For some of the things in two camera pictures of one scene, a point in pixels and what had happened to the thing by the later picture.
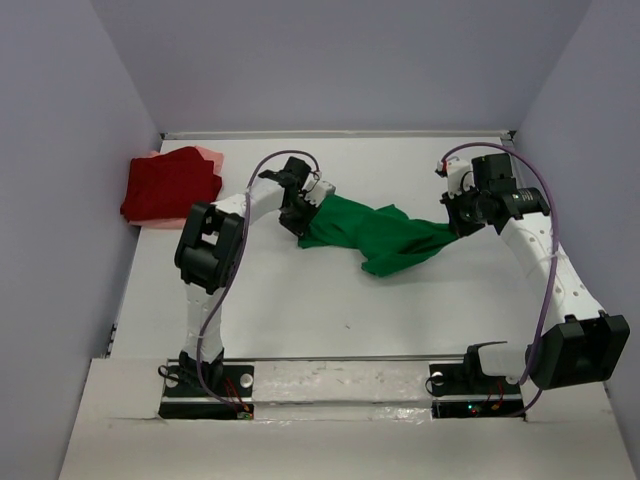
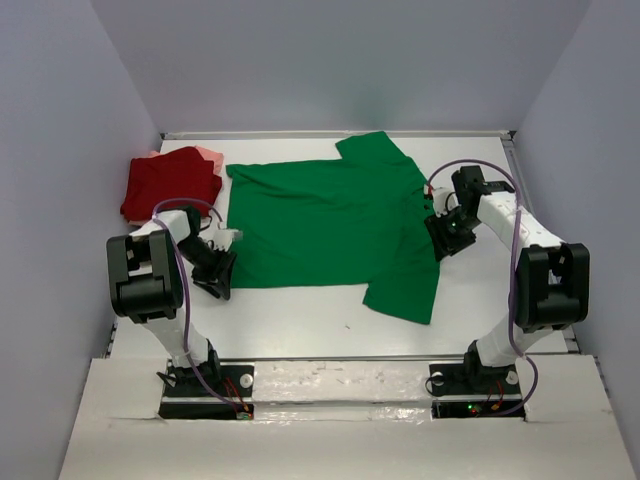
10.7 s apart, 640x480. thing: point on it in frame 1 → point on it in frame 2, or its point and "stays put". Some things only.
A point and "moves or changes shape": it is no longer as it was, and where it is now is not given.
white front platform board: x=346 y=420 stays put
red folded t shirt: x=169 y=185 stays put
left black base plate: x=213 y=391 stays put
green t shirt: x=385 y=237 moves or changes shape
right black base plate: x=460 y=392 stays put
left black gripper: x=299 y=227 → x=217 y=280
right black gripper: x=462 y=229 → x=443 y=243
